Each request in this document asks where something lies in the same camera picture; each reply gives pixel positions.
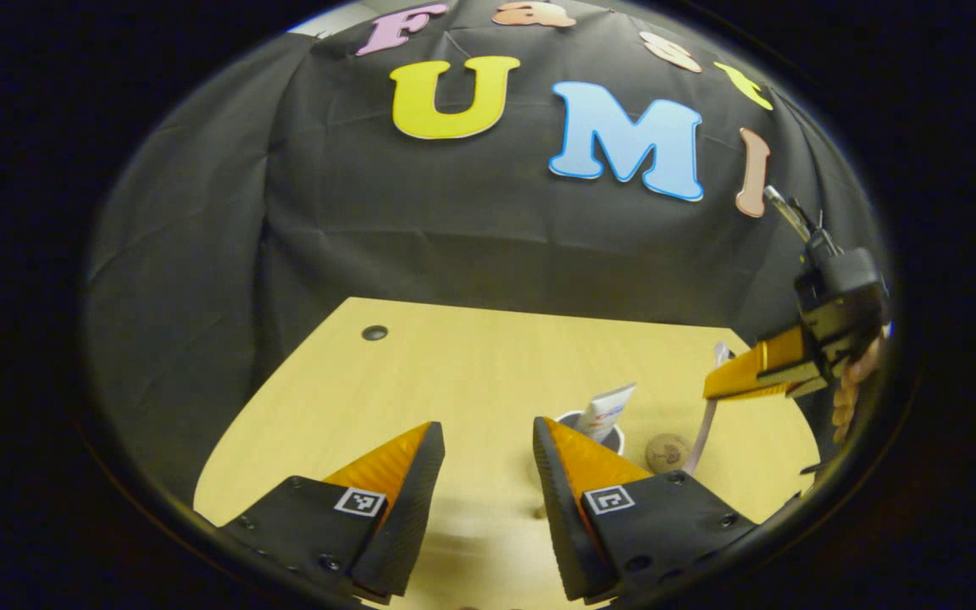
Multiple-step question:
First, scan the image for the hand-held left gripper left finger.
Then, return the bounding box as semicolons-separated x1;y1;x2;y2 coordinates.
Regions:
219;421;446;604

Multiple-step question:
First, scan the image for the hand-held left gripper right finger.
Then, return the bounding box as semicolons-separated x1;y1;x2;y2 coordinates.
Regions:
532;415;762;604

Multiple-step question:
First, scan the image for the white toothbrush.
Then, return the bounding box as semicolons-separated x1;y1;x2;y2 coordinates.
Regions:
681;341;733;475

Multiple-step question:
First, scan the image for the white cup with wooden handle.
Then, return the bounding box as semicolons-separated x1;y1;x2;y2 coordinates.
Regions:
534;410;627;520

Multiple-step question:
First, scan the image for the white toothpaste tube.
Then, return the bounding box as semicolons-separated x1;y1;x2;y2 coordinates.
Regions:
577;383;637;444

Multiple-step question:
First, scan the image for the round cork coaster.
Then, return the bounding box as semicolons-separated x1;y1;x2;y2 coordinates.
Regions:
646;434;693;475

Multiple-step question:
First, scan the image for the light wooden desktop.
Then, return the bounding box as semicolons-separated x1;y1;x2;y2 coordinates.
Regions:
193;297;821;610

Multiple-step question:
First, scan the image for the black backdrop cloth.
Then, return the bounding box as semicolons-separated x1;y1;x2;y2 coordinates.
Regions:
84;0;887;509

